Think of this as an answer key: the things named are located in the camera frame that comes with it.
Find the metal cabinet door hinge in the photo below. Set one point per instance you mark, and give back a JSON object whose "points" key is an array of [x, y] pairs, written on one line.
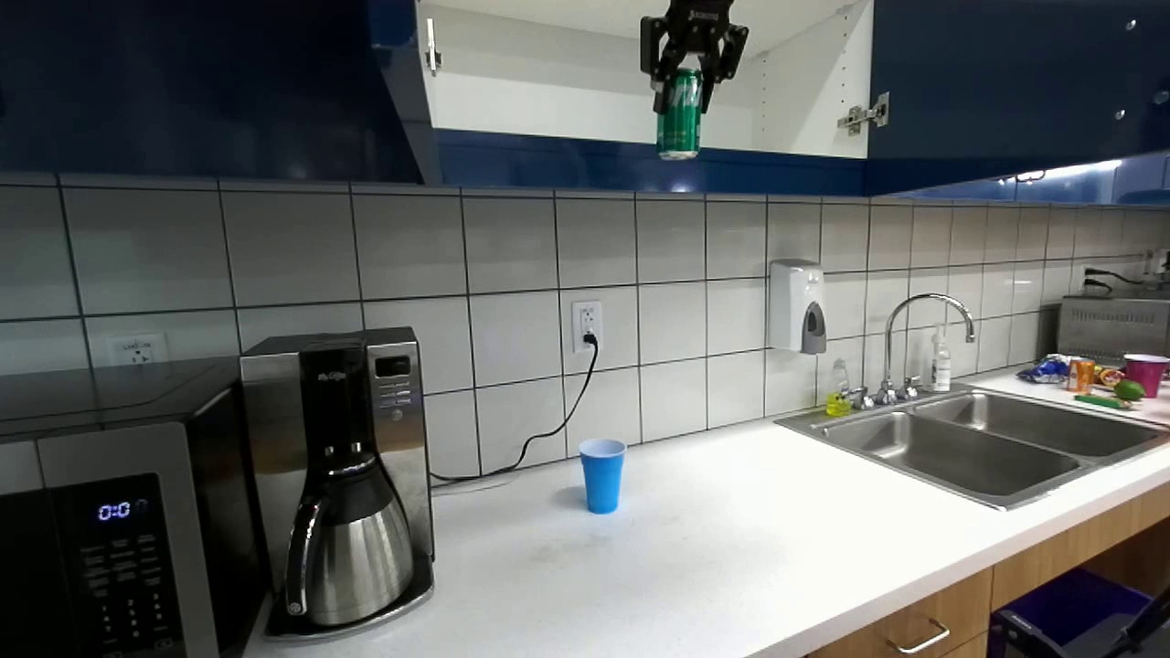
{"points": [[864, 115], [430, 45]]}

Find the white wall soap dispenser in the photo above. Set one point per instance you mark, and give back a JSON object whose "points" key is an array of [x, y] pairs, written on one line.
{"points": [[790, 304]]}

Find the open wall cabinet white inside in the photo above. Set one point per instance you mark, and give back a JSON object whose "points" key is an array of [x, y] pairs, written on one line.
{"points": [[551, 97]]}

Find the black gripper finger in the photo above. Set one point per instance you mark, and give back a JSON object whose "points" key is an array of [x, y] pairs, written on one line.
{"points": [[734, 48], [655, 55]]}

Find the small clear soap bottle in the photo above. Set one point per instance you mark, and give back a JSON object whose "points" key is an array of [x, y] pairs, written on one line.
{"points": [[941, 368]]}

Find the stainless steel double sink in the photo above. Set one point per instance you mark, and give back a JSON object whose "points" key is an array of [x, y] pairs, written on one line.
{"points": [[962, 450]]}

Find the orange packet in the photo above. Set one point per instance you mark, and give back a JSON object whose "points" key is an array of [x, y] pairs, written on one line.
{"points": [[1090, 370]]}

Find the steel countertop appliance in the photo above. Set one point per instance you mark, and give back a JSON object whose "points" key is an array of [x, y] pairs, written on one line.
{"points": [[1108, 326]]}

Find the black steel coffee maker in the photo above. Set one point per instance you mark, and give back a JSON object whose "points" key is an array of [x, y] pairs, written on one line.
{"points": [[389, 404]]}

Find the blue cabinet door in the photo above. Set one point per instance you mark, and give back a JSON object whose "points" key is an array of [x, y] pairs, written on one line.
{"points": [[1011, 86], [402, 86]]}

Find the white wall outlet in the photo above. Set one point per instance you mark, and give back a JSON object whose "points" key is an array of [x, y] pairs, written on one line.
{"points": [[586, 321], [138, 348]]}

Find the chrome gooseneck faucet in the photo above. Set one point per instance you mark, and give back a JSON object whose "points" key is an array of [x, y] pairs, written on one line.
{"points": [[897, 321]]}

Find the green soda can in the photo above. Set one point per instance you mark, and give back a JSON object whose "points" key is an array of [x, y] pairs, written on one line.
{"points": [[678, 115]]}

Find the blue closed wall cabinet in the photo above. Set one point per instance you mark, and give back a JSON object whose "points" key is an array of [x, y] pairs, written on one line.
{"points": [[183, 86]]}

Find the blue item by sink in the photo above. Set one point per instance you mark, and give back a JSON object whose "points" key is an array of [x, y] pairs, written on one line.
{"points": [[1042, 370]]}

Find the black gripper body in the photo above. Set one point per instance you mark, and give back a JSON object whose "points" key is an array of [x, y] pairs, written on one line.
{"points": [[697, 23]]}

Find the steel coffee carafe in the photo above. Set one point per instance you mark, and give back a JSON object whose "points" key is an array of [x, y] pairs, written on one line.
{"points": [[351, 561]]}

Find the green round item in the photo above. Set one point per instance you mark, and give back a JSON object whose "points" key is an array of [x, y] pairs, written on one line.
{"points": [[1126, 394]]}

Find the wooden drawer front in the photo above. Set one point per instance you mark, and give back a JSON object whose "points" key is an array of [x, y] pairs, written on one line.
{"points": [[962, 605]]}

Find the blue plastic cup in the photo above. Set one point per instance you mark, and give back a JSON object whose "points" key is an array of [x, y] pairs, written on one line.
{"points": [[601, 477]]}

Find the pink cup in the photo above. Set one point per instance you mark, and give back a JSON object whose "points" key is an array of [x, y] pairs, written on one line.
{"points": [[1145, 376]]}

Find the black steel microwave oven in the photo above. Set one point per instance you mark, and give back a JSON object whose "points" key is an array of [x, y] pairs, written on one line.
{"points": [[111, 534]]}

